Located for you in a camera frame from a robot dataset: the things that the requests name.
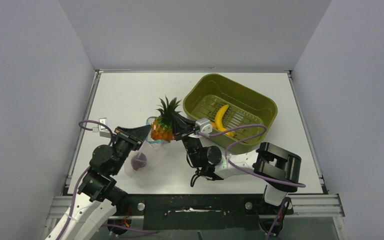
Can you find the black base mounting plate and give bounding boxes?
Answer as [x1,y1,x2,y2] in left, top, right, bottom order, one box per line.
[107,194,280,231]

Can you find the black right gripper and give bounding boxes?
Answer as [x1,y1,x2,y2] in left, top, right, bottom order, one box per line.
[171,111,204,168]

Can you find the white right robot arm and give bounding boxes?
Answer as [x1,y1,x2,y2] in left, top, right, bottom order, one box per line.
[170,113,306,214]

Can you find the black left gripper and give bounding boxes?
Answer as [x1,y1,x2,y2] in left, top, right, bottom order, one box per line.
[110,124,153,176]

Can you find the purple red onion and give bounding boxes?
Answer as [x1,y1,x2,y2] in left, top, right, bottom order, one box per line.
[130,152,148,171]

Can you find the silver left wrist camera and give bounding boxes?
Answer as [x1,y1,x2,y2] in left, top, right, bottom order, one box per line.
[98,117,113,139]

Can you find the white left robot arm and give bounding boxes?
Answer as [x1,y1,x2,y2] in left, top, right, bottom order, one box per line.
[45,125,151,240]

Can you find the yellow toy banana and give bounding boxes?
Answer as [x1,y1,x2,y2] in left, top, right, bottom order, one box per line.
[214,104,230,132]

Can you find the olive green plastic basket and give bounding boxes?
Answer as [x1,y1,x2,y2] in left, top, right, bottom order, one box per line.
[182,73,279,155]

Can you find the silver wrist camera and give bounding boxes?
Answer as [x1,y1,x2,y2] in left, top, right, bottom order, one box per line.
[98,117,113,139]
[195,118,213,135]

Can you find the orange toy pineapple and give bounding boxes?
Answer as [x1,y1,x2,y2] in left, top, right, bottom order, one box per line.
[151,96,181,142]

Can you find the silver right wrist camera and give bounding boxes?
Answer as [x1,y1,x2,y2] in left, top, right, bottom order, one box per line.
[195,118,213,135]

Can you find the clear zip top bag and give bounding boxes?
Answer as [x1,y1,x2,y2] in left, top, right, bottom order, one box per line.
[123,131,169,178]

